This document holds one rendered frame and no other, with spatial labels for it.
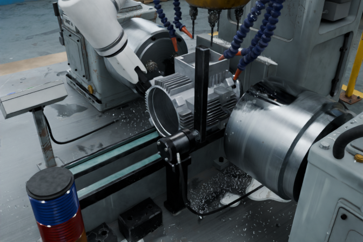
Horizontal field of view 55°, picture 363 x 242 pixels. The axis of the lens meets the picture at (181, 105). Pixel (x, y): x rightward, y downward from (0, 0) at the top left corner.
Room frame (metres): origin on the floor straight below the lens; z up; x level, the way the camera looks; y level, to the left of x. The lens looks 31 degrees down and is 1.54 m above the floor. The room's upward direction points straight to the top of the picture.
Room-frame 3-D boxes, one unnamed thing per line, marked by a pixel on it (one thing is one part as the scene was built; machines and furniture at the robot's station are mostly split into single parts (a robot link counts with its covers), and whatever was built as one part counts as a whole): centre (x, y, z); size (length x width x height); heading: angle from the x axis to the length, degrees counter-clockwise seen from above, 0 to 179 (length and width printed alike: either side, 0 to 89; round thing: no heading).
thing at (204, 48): (0.72, -0.05, 1.12); 0.04 x 0.03 x 0.26; 129
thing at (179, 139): (0.76, -0.15, 0.92); 0.45 x 0.13 x 0.24; 129
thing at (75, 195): (0.34, 0.17, 1.19); 0.06 x 0.06 x 0.04
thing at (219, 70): (0.91, -0.06, 1.11); 0.12 x 0.11 x 0.07; 127
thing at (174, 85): (0.88, -0.03, 1.01); 0.20 x 0.19 x 0.19; 127
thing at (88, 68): (1.38, 0.31, 0.99); 0.35 x 0.31 x 0.37; 39
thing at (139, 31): (1.19, 0.16, 1.04); 0.37 x 0.25 x 0.25; 39
